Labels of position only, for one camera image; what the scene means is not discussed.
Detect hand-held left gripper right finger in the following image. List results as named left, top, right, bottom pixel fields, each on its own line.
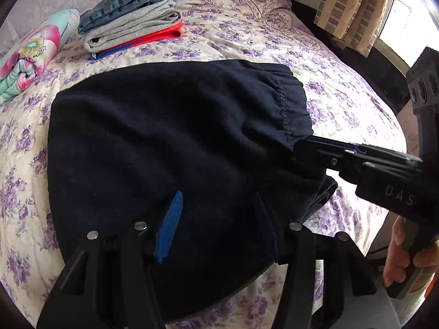
left=255, top=192, right=378, bottom=329

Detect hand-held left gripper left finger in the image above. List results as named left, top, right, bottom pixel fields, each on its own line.
left=36, top=190, right=184, bottom=329

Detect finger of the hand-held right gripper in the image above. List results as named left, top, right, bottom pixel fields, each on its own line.
left=293, top=138, right=365, bottom=179
left=308, top=136, right=423, bottom=169

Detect navy blue pants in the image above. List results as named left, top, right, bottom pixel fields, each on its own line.
left=48, top=60, right=338, bottom=323

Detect folded grey pants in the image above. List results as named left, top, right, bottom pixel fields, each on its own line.
left=84, top=0, right=184, bottom=54

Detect person's right hand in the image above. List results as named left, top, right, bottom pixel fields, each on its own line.
left=382, top=216, right=439, bottom=288

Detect purple floral bedsheet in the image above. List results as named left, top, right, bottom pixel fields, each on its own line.
left=0, top=0, right=409, bottom=329

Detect window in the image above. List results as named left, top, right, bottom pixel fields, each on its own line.
left=377, top=0, right=431, bottom=63

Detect beige checked curtain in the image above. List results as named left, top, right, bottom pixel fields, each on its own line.
left=314, top=0, right=400, bottom=59

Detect folded red garment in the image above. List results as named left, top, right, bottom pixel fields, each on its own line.
left=90, top=21, right=186, bottom=61

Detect folded floral quilt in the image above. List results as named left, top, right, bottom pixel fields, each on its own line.
left=0, top=8, right=81, bottom=107

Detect folded blue jeans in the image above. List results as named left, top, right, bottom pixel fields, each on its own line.
left=78, top=0, right=187, bottom=35

